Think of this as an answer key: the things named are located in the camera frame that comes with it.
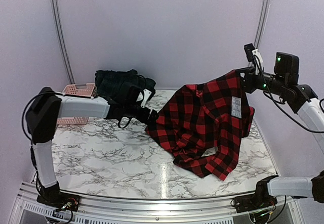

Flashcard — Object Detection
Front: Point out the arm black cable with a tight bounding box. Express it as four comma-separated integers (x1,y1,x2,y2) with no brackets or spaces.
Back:
262,87,324,133
22,94,64,144

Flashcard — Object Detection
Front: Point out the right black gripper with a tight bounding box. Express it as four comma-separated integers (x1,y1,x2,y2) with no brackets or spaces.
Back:
232,65,288,96

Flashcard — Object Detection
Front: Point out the right aluminium frame post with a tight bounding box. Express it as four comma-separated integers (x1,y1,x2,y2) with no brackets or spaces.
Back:
254,0,270,48

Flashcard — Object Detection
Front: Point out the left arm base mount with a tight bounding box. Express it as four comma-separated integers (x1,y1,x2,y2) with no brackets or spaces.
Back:
36,192,80,211

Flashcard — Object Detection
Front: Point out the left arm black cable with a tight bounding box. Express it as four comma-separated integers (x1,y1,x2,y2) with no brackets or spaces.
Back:
22,94,64,144

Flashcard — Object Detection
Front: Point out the aluminium front table rail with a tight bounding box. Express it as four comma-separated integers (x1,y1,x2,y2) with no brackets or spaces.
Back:
8,182,304,223

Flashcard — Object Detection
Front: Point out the red black plaid shirt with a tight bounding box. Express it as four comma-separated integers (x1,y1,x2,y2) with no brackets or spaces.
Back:
145,70,255,181

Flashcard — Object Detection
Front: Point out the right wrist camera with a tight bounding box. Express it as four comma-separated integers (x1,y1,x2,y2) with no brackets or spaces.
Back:
244,43,264,75

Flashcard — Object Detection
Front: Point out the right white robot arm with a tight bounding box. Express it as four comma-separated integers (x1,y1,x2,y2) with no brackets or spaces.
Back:
240,49,323,208

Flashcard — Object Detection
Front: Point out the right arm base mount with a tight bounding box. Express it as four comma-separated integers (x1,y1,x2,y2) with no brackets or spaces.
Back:
230,194,277,213

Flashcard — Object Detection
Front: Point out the left aluminium frame post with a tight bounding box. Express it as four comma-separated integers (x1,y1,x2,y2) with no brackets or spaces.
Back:
51,0,75,84

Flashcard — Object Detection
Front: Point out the green plaid skirt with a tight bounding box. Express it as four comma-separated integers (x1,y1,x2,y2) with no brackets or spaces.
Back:
95,69,156,100

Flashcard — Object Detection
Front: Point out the aluminium frame post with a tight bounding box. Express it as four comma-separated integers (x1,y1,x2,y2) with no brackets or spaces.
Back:
51,0,75,84
254,0,270,48

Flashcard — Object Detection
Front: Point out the pink plastic basket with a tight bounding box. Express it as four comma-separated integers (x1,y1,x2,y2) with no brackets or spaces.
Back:
57,83,96,125

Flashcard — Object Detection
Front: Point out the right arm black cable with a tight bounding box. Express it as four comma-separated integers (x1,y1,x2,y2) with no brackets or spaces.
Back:
262,87,324,133

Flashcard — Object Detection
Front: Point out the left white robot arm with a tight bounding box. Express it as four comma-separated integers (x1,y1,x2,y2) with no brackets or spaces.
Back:
22,87,158,206

